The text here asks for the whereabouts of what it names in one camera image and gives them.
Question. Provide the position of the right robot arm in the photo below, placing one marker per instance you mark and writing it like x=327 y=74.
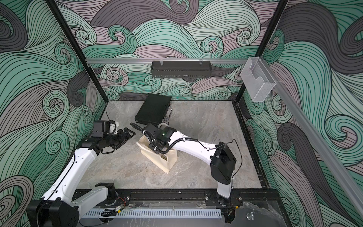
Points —
x=218 y=156

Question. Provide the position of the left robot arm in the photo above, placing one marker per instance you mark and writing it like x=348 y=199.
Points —
x=57 y=208

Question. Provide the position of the aluminium wall rail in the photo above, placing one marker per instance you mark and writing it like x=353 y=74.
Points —
x=161 y=60

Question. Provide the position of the cream canvas tote bag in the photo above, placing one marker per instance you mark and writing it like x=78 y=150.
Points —
x=165 y=160

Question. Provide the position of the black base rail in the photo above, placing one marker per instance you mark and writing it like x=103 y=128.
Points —
x=208 y=197

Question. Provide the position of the clear acrylic wall holder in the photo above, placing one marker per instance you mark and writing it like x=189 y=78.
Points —
x=258 y=79

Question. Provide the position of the white slotted cable duct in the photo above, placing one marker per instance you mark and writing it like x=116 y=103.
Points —
x=169 y=213

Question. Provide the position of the black wall tray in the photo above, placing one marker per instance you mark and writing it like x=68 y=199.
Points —
x=181 y=69

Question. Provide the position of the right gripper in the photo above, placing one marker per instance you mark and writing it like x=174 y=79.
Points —
x=152 y=147

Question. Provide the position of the black ribbed carrying case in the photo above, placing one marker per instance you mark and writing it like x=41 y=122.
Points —
x=153 y=110

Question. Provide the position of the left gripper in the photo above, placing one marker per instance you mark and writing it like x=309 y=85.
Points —
x=122 y=138

